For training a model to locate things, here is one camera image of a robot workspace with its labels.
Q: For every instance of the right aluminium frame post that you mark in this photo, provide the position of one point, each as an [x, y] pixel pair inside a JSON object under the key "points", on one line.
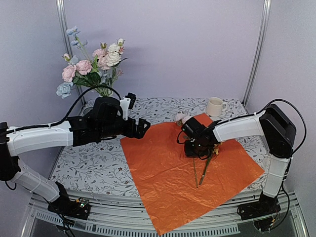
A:
{"points": [[258, 51]]}

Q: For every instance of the aluminium front rail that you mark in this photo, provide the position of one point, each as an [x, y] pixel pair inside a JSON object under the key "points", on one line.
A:
{"points": [[119, 216]]}

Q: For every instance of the blue hydrangea flower stem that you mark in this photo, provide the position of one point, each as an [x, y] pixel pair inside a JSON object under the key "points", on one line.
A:
{"points": [[65, 89]]}

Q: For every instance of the floral patterned tablecloth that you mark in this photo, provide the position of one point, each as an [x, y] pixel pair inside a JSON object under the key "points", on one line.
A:
{"points": [[102, 168]]}

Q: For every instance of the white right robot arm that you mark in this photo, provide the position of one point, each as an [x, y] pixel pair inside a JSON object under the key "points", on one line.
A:
{"points": [[271, 123]]}

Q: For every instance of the cream ceramic mug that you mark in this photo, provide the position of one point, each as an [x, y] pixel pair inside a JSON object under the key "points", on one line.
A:
{"points": [[215, 106]]}

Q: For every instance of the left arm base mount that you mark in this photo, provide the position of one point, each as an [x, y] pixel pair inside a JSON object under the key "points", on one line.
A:
{"points": [[79, 208]]}

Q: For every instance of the yellow small flower sprig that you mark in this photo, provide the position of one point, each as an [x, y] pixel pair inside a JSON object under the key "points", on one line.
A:
{"points": [[214, 154]]}

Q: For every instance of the white rose flower stem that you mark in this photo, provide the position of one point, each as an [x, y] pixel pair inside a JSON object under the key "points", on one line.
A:
{"points": [[113, 60]]}

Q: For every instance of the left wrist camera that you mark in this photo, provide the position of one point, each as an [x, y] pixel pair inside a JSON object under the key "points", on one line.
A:
{"points": [[127, 103]]}

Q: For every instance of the small blue flower stem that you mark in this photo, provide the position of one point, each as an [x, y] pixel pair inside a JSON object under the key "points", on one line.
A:
{"points": [[77, 42]]}

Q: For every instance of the aluminium frame post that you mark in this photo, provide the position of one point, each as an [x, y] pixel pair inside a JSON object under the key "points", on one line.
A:
{"points": [[63, 25], [258, 51]]}

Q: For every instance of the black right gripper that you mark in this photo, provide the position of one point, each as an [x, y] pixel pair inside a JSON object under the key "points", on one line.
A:
{"points": [[189, 153]]}

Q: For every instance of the pink rose flower stem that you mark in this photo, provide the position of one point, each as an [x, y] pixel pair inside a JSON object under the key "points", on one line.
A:
{"points": [[99, 62]]}

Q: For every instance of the left aluminium frame post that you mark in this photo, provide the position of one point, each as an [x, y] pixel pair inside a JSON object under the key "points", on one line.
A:
{"points": [[63, 25]]}

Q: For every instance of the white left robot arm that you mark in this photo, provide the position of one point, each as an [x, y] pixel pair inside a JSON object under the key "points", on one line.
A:
{"points": [[35, 140]]}

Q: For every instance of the orange tissue paper sheet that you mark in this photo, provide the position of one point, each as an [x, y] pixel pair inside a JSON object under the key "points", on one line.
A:
{"points": [[165, 180]]}

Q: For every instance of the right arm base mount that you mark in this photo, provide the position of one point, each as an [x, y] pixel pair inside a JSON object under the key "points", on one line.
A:
{"points": [[264, 206]]}

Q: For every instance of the white ribbed ceramic vase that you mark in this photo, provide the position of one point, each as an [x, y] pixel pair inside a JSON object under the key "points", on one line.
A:
{"points": [[106, 93]]}

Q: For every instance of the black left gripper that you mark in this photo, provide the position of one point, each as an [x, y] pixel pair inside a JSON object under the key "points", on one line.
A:
{"points": [[132, 133]]}

